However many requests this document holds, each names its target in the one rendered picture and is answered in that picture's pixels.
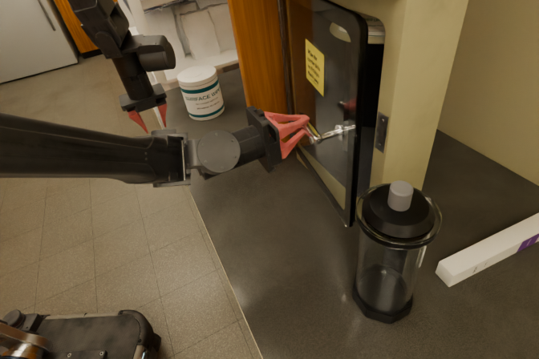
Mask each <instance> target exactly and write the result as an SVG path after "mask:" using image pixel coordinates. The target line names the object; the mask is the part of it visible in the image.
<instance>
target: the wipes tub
mask: <svg viewBox="0 0 539 359"><path fill-rule="evenodd" d="M177 79H178V83H179V85H180V89H181V92H182V95H183V97H184V101H185V104H186V107H187V110H188V113H189V116H190V117H191V118H192V119H195V120H200V121H204V120H209V119H214V118H216V117H217V116H218V115H220V114H221V113H222V112H223V111H224V109H225V106H224V102H223V98H222V94H221V89H220V84H219V81H218V77H217V71H216V68H215V67H212V66H209V65H200V66H194V67H190V68H187V69H185V70H183V71H182V72H180V73H179V74H178V76H177Z"/></svg>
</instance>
